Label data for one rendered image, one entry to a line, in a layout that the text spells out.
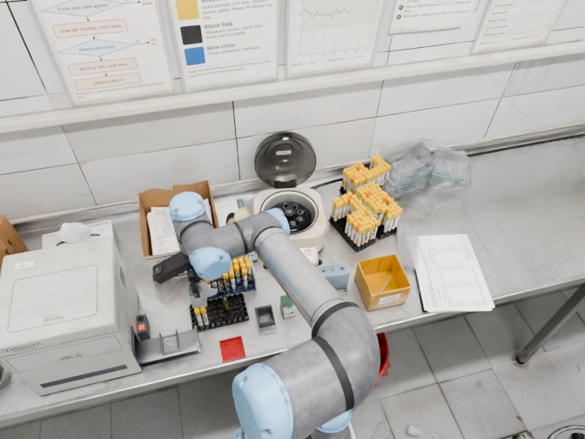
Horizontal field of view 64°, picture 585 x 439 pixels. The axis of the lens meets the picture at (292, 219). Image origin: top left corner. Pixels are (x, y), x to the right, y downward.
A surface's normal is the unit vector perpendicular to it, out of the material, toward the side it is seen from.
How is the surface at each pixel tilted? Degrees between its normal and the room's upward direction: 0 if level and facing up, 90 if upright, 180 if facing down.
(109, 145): 90
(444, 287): 0
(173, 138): 90
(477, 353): 0
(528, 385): 0
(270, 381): 8
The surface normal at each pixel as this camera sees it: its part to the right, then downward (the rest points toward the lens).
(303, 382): 0.12, -0.53
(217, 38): 0.28, 0.78
